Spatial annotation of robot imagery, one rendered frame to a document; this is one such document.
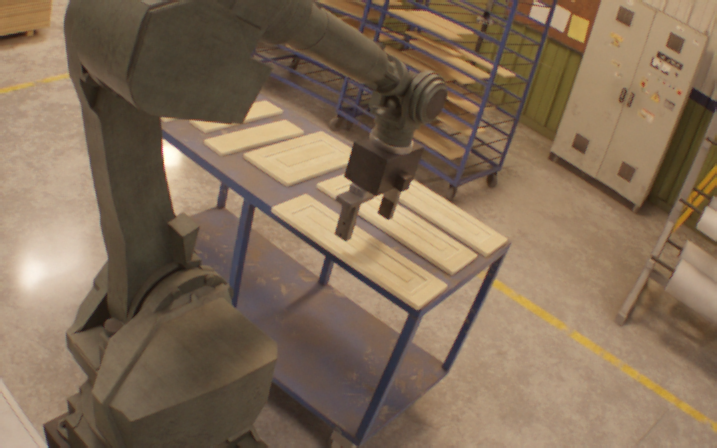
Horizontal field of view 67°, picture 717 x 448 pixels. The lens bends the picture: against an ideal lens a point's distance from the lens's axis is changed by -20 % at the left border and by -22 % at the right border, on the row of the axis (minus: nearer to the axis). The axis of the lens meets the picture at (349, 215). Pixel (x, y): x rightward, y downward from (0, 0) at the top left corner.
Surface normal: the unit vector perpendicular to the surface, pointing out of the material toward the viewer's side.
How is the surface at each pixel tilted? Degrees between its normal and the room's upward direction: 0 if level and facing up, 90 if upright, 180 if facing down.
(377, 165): 90
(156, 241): 80
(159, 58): 90
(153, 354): 16
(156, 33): 90
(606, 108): 90
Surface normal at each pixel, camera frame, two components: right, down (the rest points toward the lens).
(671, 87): -0.61, 0.27
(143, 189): 0.74, 0.36
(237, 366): 0.25, -0.83
